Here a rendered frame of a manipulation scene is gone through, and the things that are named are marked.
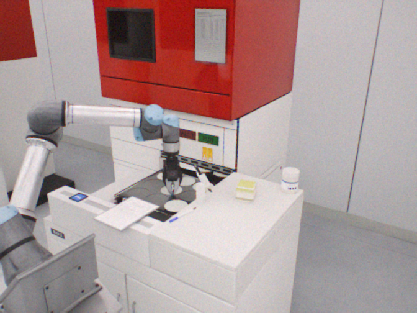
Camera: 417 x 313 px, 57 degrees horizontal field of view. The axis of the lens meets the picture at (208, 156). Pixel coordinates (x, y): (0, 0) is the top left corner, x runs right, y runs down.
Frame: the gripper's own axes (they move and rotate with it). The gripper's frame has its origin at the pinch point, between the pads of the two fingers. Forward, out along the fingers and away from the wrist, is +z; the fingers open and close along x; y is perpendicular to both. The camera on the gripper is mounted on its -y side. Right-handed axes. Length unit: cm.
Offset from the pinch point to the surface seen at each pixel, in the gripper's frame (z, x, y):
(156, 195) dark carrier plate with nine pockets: 1.4, 7.2, 1.8
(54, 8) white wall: -69, 95, 328
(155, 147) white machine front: -7.2, 5.0, 40.2
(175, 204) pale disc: 1.3, -0.2, -8.2
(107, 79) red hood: -41, 28, 55
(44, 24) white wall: -51, 112, 343
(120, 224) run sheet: -5.6, 22.2, -31.5
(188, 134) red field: -18.9, -11.0, 24.8
